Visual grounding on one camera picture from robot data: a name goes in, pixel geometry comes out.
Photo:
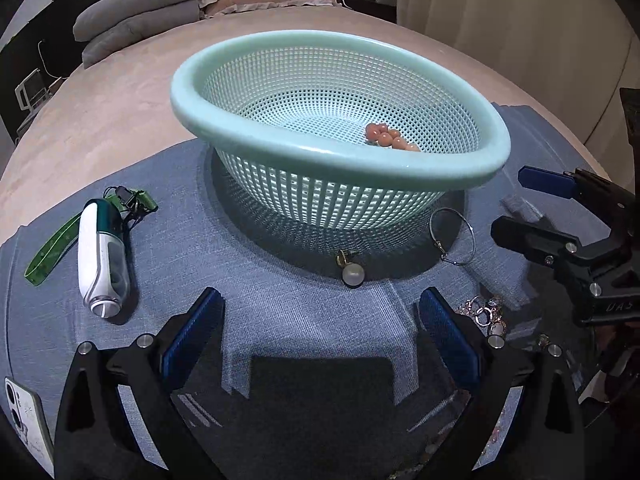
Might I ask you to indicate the white electric kettle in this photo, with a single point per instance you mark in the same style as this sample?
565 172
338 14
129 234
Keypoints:
31 92

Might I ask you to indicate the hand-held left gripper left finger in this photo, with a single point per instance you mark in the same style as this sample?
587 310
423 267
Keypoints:
192 332

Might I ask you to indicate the grey folded quilt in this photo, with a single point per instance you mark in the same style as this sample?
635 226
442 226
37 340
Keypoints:
145 0
135 35

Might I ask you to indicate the beige curtain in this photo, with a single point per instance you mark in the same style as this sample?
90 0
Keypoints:
525 25

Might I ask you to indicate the mint green plastic basket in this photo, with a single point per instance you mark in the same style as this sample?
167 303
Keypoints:
320 170

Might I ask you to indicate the blue cloth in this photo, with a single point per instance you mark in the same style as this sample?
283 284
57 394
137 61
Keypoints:
300 305

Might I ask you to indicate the butterfly print phone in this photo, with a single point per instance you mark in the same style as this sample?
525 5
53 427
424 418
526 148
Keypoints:
25 420

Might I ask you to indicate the white handheld fan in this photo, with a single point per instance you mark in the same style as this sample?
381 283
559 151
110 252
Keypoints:
100 255

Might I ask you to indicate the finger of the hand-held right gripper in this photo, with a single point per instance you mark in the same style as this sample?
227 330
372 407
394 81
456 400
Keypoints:
545 181
530 237

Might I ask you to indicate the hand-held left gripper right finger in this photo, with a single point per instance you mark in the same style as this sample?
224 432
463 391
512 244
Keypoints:
450 337

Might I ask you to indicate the pearl pendant earring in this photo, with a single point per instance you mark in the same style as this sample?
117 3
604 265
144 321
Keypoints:
352 275

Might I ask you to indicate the black headboard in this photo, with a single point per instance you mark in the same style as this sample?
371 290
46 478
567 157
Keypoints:
30 55

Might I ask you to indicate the pile of small rings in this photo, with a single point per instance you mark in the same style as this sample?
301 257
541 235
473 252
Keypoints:
482 312

